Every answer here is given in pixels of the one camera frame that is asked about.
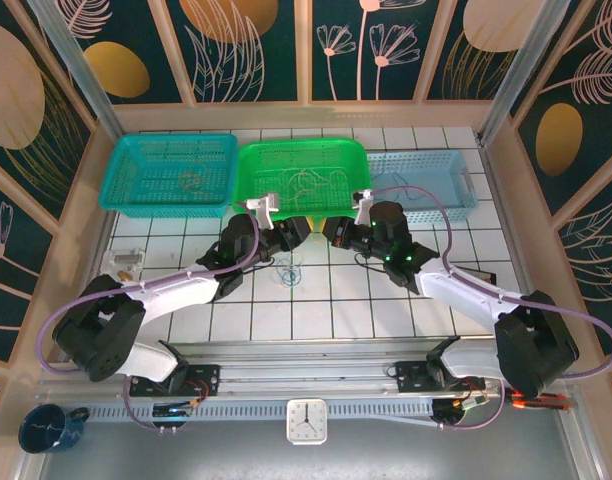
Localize orange black pliers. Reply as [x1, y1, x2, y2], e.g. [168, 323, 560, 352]
[508, 392, 570, 412]

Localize white square clock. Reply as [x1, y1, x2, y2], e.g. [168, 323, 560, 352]
[285, 398, 329, 445]

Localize black controller board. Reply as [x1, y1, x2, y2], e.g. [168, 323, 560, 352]
[152, 403, 193, 420]
[432, 397, 490, 427]

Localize blue thin cable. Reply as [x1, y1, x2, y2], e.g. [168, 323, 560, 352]
[274, 256, 303, 290]
[373, 171, 422, 201]

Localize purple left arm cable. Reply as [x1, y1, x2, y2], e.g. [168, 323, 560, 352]
[39, 219, 262, 432]

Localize light blue plastic basket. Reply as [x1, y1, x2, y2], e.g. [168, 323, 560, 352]
[365, 148, 480, 226]

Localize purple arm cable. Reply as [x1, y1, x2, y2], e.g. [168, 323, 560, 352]
[370, 185, 612, 432]
[39, 219, 262, 432]

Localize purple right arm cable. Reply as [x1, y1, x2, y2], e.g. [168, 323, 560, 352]
[370, 185, 612, 432]

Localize dark blue mug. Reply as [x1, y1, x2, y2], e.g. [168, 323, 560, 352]
[18, 403, 91, 455]

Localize aluminium side rail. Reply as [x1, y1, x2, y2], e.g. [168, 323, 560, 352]
[478, 132, 555, 355]

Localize clear plastic box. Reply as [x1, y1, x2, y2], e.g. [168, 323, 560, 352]
[101, 247, 146, 275]

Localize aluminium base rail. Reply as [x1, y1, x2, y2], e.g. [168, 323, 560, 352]
[35, 339, 577, 401]

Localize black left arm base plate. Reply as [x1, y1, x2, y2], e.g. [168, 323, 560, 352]
[128, 363, 222, 400]

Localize grey slotted cable duct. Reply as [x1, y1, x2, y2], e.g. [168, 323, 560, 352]
[85, 399, 437, 421]

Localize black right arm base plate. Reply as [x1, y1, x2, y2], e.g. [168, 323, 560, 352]
[394, 359, 487, 394]

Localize teal plastic basket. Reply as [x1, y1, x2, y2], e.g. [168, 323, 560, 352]
[98, 132, 239, 220]

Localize green plastic basket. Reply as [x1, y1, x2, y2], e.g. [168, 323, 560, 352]
[231, 137, 375, 224]

